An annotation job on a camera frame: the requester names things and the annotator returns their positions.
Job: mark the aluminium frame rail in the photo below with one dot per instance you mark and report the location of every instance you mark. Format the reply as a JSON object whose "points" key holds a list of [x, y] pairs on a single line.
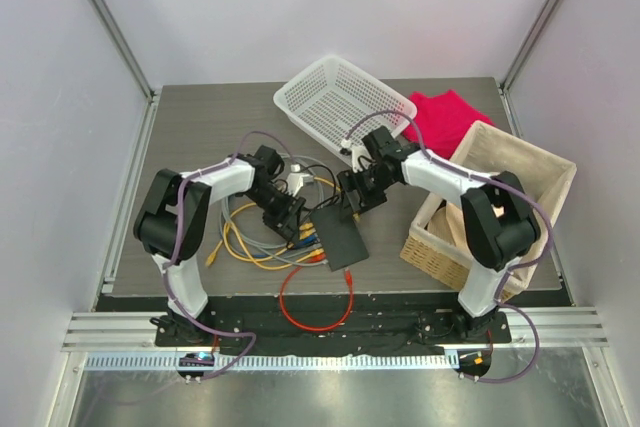
{"points": [[127, 193], [556, 96]]}

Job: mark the aluminium front rail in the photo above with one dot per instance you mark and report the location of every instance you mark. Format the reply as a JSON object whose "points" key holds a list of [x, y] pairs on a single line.
{"points": [[544, 327]]}

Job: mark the white perforated plastic basket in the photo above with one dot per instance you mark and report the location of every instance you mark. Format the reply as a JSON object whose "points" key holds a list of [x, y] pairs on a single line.
{"points": [[332, 95]]}

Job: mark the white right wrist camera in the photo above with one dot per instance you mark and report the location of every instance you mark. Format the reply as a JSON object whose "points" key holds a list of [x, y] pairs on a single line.
{"points": [[357, 155]]}

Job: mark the white slotted cable duct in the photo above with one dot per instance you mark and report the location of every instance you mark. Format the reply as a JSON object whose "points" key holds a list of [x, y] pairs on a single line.
{"points": [[196, 361]]}

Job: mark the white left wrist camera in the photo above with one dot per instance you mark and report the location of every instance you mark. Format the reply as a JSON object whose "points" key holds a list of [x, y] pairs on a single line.
{"points": [[297, 179]]}

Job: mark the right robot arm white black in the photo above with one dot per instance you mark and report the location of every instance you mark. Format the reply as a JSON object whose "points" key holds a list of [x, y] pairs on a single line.
{"points": [[499, 223]]}

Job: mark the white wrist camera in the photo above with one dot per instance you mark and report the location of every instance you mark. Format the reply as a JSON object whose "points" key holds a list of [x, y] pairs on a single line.
{"points": [[297, 179], [357, 155]]}

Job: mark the aluminium frame rail right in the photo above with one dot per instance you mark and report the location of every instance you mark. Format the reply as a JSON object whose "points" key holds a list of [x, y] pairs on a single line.
{"points": [[556, 96]]}

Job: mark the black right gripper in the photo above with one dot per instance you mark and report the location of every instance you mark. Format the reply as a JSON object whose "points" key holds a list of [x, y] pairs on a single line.
{"points": [[352, 181]]}

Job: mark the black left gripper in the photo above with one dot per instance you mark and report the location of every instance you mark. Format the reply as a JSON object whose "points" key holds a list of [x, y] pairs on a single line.
{"points": [[286, 221]]}

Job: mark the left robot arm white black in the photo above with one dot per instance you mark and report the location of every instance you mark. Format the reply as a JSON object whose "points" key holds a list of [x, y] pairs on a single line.
{"points": [[171, 223]]}

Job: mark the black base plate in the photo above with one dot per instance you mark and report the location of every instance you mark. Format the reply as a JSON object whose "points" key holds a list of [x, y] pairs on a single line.
{"points": [[330, 322]]}

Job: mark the black network switch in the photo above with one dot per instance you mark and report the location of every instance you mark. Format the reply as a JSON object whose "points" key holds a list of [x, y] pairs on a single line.
{"points": [[339, 237]]}

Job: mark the magenta cloth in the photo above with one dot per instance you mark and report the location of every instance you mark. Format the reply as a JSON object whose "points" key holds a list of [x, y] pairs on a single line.
{"points": [[444, 120]]}

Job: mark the aluminium frame rail left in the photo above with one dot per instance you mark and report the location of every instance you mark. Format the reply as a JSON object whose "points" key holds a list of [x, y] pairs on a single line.
{"points": [[127, 193]]}

